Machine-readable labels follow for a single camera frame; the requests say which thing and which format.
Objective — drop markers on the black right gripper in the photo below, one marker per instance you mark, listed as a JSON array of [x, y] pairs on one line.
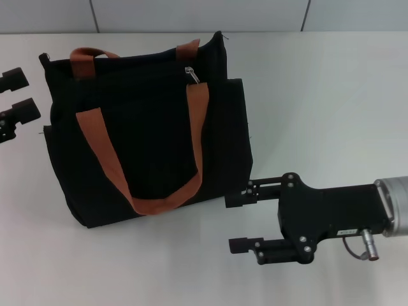
[[325, 210]]

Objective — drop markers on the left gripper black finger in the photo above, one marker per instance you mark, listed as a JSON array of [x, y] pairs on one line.
[[27, 110], [14, 79]]

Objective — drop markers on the silver zipper pull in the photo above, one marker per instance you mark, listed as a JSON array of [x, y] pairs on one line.
[[192, 75]]

